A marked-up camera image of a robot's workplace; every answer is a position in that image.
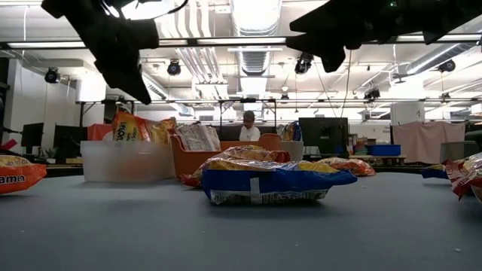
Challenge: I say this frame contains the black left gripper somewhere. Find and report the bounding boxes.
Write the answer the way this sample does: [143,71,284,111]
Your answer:
[71,7,152,105]

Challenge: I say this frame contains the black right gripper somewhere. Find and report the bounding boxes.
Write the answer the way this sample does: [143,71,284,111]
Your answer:
[285,0,426,73]

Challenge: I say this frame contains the snack packets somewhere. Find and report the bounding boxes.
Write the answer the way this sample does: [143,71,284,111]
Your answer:
[175,123,222,153]

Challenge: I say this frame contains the red Maruchan ramen pack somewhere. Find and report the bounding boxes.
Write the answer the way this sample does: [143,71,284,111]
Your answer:
[179,145,291,189]
[443,152,482,204]

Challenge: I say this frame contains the black ceiling spotlight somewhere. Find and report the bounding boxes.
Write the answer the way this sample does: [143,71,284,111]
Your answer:
[166,59,182,77]
[363,87,381,102]
[438,59,457,74]
[294,51,315,75]
[44,66,61,85]

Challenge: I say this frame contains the orange partition cloth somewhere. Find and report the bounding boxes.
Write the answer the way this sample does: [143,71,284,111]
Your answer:
[87,123,114,142]

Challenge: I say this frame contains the translucent clear plastic bin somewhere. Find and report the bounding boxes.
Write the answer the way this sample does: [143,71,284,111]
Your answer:
[80,140,177,184]

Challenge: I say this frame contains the orange plastic bin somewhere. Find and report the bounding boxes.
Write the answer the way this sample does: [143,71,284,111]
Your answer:
[169,132,283,181]

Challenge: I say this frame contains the large black monitor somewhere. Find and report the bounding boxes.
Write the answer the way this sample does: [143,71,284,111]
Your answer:
[298,117,350,156]

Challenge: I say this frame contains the small potted plant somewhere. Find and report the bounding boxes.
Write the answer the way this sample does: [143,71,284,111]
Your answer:
[44,146,59,166]

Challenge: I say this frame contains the small black monitor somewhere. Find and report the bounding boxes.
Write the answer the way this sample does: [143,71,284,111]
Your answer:
[20,122,44,148]

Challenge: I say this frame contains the pale grey plastic bin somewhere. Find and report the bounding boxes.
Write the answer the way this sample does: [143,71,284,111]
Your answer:
[279,140,304,163]

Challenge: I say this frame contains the person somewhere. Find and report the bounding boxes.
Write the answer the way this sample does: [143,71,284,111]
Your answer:
[238,109,262,143]

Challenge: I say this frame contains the blue storage crate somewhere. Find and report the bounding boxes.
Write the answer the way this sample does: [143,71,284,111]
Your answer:
[366,144,402,157]

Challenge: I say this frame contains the beige hanging cloth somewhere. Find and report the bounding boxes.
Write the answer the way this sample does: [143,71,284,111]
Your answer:
[391,120,466,163]

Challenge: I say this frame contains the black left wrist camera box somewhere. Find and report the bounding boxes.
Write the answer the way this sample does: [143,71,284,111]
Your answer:
[122,17,161,50]

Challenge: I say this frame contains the black overhead frame bar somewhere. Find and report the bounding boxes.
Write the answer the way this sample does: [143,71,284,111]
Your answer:
[0,34,482,49]

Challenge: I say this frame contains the corrugated silver ventilation duct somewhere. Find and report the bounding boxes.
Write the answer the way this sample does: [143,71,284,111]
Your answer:
[230,0,282,76]

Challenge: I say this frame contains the black metal rack frame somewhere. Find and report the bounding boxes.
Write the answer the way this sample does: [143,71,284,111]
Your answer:
[77,98,279,131]

